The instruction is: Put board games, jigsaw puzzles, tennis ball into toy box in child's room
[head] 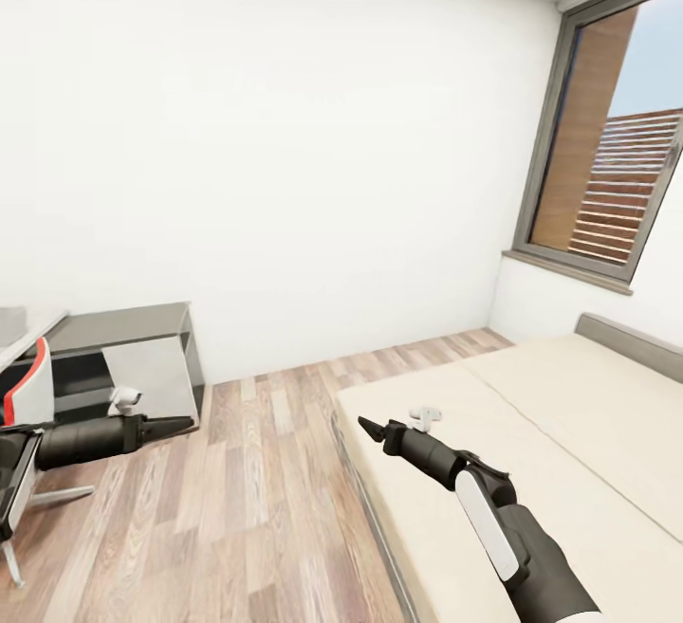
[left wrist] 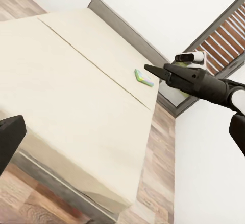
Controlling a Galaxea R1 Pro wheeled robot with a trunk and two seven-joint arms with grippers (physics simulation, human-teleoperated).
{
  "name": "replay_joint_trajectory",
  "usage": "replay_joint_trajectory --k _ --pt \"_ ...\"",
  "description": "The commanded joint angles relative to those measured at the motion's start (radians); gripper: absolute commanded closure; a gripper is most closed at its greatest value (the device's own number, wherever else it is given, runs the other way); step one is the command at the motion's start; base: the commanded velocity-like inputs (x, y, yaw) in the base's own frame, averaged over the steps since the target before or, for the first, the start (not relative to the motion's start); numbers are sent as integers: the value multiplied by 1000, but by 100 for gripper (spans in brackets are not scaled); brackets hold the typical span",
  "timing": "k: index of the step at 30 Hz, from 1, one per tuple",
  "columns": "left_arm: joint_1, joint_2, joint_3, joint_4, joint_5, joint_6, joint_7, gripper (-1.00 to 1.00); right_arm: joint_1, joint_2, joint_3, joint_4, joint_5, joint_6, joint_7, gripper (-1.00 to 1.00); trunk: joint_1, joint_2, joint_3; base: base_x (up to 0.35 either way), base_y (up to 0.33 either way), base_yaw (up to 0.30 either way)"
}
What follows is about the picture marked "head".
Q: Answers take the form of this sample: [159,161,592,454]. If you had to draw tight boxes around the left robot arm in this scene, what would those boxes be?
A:
[0,386,194,546]

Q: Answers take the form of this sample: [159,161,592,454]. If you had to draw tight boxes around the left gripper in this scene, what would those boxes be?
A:
[75,413,194,463]

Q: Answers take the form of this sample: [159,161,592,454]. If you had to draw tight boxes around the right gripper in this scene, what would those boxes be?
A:
[359,416,442,477]

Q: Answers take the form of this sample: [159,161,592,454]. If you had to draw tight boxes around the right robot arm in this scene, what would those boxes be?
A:
[359,407,608,623]

